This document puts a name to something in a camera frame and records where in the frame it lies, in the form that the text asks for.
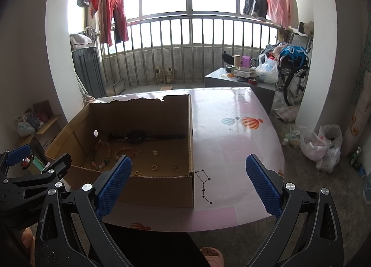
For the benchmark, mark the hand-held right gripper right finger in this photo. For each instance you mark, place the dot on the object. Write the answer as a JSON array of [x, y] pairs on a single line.
[[263, 185]]

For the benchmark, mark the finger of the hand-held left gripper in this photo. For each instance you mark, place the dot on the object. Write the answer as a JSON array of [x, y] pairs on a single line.
[[17, 153], [58, 169]]

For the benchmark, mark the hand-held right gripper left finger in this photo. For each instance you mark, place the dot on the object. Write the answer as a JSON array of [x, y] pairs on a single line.
[[113, 185]]

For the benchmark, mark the cardboard box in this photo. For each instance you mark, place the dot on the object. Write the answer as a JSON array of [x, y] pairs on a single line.
[[162, 191]]

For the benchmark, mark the wrist watch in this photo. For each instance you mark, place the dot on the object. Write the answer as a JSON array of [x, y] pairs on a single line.
[[136, 136]]

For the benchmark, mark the person's left hand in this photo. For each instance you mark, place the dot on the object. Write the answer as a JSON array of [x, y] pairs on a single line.
[[28, 238]]

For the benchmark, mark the small knotted plastic bag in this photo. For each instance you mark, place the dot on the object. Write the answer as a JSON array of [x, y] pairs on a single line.
[[25, 129]]

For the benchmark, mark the open cardboard carton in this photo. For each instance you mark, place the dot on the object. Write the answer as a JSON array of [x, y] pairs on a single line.
[[49, 127]]

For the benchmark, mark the pink cloth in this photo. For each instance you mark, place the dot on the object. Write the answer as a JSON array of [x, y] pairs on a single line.
[[42, 116]]

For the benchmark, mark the crumpled white plastic bag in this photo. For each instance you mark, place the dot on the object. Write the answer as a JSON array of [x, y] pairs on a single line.
[[316, 145], [329, 161]]

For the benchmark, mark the person's black pants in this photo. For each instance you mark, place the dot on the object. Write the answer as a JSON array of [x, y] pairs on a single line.
[[162, 246]]

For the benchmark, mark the person's foot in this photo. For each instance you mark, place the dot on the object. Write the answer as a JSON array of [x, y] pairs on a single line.
[[211, 256]]

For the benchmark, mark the grey cabinet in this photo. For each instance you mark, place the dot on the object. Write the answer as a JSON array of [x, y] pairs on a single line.
[[240, 93]]

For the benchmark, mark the grey metal locker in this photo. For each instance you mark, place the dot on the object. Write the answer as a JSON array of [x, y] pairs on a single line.
[[88, 72]]

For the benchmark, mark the wheelchair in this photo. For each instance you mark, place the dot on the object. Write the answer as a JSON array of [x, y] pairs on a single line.
[[295, 81]]

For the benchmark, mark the small wooden stool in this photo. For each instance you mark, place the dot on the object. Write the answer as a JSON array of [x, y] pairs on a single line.
[[166, 88]]

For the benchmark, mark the white plastic bag blue print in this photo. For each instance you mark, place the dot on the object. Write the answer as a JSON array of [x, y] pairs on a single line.
[[268, 71]]

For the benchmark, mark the white flat box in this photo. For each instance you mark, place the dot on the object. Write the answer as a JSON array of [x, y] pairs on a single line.
[[245, 72]]

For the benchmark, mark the beige shoe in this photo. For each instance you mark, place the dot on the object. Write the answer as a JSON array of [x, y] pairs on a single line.
[[169, 75], [158, 75]]

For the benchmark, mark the printed floral cloth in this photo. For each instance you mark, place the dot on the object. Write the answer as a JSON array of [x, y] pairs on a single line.
[[358, 110]]

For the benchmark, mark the green bowl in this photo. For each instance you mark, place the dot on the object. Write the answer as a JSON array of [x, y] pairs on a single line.
[[229, 67]]

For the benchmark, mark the purple cup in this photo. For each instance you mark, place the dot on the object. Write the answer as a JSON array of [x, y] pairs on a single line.
[[246, 61]]

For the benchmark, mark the folded bedding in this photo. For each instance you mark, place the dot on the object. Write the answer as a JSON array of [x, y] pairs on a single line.
[[81, 39]]

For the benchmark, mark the pile of clothes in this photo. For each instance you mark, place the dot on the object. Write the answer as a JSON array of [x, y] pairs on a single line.
[[272, 50]]

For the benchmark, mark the beige hat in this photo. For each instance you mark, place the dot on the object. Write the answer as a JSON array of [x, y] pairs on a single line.
[[306, 27]]

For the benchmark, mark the small red hanging garment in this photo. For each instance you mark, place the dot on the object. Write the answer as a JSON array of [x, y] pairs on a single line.
[[94, 1]]

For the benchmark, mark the pink hanging shirt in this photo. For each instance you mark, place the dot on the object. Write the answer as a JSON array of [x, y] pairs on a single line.
[[281, 5]]

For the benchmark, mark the metal balcony railing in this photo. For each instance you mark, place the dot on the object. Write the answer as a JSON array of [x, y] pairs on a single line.
[[188, 14]]

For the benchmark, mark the picture frame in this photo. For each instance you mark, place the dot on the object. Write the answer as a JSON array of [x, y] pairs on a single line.
[[119, 87]]

